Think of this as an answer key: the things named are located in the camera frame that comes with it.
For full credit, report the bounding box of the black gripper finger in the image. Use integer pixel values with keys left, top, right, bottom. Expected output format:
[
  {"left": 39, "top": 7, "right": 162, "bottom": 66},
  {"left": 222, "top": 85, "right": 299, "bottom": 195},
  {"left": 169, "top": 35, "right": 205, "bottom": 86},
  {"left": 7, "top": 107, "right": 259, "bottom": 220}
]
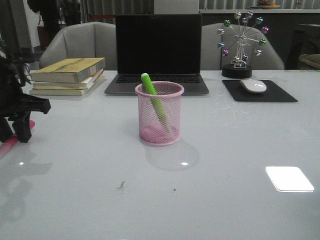
[
  {"left": 0, "top": 117, "right": 13, "bottom": 143},
  {"left": 12, "top": 111, "right": 32, "bottom": 143}
]

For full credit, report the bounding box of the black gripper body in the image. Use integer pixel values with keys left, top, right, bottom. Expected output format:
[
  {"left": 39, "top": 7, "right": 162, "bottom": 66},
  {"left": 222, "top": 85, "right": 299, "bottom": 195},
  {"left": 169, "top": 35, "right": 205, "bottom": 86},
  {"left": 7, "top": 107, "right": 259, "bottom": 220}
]
[{"left": 0, "top": 57, "right": 51, "bottom": 117}]

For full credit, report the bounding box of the pink highlighter pen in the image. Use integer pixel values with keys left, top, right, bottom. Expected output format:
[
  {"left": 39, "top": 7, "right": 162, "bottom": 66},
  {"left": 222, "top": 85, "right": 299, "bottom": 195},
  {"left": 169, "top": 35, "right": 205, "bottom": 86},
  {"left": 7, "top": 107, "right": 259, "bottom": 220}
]
[{"left": 0, "top": 130, "right": 20, "bottom": 158}]

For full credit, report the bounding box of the green highlighter pen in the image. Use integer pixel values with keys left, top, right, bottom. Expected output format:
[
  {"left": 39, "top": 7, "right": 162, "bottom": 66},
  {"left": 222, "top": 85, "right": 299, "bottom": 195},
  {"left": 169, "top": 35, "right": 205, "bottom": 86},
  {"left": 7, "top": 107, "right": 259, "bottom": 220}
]
[{"left": 140, "top": 73, "right": 171, "bottom": 133}]

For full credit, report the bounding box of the pink mesh pen holder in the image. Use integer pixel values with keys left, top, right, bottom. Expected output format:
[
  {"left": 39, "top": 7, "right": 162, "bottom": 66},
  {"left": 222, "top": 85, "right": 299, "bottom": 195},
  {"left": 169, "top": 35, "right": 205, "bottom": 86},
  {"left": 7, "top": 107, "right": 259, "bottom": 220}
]
[{"left": 135, "top": 81, "right": 184, "bottom": 146}]

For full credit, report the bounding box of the bottom book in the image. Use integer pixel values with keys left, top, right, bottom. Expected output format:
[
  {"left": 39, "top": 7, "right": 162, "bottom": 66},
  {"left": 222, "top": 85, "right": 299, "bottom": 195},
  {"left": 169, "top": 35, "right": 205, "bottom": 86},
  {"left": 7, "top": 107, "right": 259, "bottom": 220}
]
[{"left": 29, "top": 86, "right": 90, "bottom": 96}]

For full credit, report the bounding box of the red bin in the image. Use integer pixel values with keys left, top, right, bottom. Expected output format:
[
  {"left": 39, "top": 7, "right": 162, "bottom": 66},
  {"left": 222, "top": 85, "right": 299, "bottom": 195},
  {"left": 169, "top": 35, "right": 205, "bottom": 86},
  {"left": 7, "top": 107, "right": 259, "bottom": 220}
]
[{"left": 37, "top": 25, "right": 50, "bottom": 50}]

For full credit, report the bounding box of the top yellow book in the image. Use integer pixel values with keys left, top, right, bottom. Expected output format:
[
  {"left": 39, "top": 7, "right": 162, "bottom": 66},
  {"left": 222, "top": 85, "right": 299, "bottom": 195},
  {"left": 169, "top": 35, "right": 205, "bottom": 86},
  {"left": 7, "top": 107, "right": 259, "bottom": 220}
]
[{"left": 31, "top": 57, "right": 106, "bottom": 83}]

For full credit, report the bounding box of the middle book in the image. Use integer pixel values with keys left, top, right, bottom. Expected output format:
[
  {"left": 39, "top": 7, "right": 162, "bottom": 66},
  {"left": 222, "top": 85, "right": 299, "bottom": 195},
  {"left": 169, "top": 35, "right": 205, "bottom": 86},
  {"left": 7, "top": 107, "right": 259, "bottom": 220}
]
[{"left": 33, "top": 69, "right": 104, "bottom": 90}]

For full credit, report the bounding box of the grey armchair left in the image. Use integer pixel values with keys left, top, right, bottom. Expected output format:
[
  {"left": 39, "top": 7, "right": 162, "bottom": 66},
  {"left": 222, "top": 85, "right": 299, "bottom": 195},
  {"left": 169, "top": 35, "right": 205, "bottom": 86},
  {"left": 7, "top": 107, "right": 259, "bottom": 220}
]
[{"left": 39, "top": 21, "right": 118, "bottom": 71}]

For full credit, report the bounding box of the grey armchair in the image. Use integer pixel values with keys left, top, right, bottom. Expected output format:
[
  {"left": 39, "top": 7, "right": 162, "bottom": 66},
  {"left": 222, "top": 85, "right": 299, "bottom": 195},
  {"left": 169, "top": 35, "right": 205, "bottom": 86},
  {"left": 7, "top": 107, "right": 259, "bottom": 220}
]
[
  {"left": 39, "top": 21, "right": 118, "bottom": 71},
  {"left": 200, "top": 23, "right": 285, "bottom": 70}
]

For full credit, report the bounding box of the grey laptop computer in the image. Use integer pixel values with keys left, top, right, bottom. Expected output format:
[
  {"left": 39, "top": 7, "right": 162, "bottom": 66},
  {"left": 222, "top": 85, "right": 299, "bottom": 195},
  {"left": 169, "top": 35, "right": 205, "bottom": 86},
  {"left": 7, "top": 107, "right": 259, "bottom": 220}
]
[{"left": 104, "top": 14, "right": 209, "bottom": 96}]

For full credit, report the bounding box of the grey armchair right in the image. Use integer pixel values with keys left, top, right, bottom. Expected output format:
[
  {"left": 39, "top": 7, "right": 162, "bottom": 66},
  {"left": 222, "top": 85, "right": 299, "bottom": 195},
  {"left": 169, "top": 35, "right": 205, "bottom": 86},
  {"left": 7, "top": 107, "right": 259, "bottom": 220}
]
[{"left": 200, "top": 23, "right": 285, "bottom": 70}]

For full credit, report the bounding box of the ferris wheel desk ornament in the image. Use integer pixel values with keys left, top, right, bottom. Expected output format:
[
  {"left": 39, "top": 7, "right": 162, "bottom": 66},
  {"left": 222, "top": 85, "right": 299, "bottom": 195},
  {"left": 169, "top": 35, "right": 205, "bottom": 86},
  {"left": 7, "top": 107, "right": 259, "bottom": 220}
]
[{"left": 217, "top": 10, "right": 267, "bottom": 79}]

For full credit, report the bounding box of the white computer mouse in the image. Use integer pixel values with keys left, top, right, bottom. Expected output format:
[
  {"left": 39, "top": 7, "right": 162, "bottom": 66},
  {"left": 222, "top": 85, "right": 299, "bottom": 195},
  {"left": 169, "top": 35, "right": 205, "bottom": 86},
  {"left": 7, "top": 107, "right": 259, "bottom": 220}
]
[{"left": 240, "top": 78, "right": 267, "bottom": 94}]

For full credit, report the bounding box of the black mouse pad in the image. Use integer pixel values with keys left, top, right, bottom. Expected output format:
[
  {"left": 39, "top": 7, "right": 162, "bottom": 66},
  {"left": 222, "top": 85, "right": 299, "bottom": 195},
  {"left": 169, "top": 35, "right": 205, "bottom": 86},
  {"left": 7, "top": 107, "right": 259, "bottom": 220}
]
[{"left": 222, "top": 79, "right": 298, "bottom": 103}]

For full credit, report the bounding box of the fruit plate on counter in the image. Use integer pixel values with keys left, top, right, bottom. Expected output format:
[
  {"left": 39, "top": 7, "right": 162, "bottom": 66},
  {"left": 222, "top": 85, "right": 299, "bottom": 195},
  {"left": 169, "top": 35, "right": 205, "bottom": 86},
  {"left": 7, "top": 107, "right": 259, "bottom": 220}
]
[{"left": 256, "top": 0, "right": 281, "bottom": 10}]

